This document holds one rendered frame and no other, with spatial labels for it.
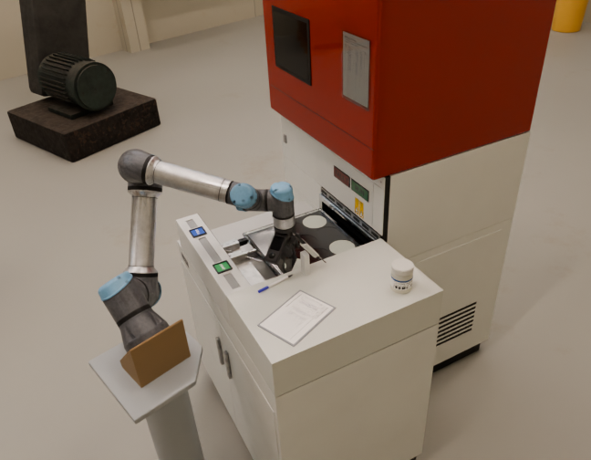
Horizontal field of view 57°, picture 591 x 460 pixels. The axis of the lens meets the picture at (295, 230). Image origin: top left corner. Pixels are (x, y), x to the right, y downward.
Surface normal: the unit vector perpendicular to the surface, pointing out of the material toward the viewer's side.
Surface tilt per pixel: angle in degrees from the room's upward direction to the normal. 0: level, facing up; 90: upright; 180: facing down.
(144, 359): 90
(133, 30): 90
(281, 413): 90
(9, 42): 90
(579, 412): 0
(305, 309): 0
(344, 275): 0
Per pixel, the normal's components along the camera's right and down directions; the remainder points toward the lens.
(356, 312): -0.05, -0.83
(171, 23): 0.67, 0.39
